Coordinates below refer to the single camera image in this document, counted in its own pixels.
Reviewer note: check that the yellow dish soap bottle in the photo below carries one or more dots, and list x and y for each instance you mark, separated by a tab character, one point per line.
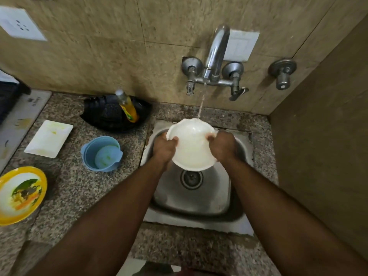
128	106

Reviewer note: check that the person's left hand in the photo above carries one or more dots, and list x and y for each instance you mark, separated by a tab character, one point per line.
163	148

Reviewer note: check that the sink drain strainer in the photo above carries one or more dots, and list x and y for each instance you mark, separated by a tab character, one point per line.
191	179

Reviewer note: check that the white switch plate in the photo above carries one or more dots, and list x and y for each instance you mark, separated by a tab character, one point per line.
241	45

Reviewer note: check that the chrome wall faucet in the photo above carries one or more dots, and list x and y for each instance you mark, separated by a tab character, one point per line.
214	64

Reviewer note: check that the blue plastic cup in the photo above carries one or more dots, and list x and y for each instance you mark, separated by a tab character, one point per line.
102	154

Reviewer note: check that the white induction cooktop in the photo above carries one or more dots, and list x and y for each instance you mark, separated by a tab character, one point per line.
15	120

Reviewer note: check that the chrome wall valve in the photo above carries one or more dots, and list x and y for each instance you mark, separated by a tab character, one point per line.
282	72

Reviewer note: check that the black tray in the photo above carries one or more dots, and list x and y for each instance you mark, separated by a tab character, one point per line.
106	114

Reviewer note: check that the person's right hand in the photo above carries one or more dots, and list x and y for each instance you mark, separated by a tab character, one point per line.
222	148

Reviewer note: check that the steel sink basin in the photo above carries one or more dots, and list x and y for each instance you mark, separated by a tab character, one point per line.
195	186

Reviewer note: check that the yellow rimmed printed plate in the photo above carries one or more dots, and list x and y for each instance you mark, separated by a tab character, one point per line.
20	195

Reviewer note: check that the black appliance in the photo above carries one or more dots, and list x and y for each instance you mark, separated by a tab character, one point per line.
8	96

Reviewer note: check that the white wall socket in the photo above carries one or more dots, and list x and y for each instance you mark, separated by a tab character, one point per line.
20	24

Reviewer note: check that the person's left forearm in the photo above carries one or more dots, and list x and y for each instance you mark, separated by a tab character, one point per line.
106	224

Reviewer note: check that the person's left thumb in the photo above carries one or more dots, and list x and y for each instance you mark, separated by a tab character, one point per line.
174	140

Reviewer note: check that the white rectangular plate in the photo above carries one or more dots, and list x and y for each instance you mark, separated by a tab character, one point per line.
48	138

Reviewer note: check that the person's right forearm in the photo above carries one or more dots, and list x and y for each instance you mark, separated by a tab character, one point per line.
284	224

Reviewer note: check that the person's right thumb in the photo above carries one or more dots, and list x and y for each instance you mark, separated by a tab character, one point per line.
211	137

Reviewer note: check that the white scalloped bowl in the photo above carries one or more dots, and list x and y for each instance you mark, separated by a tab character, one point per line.
192	146

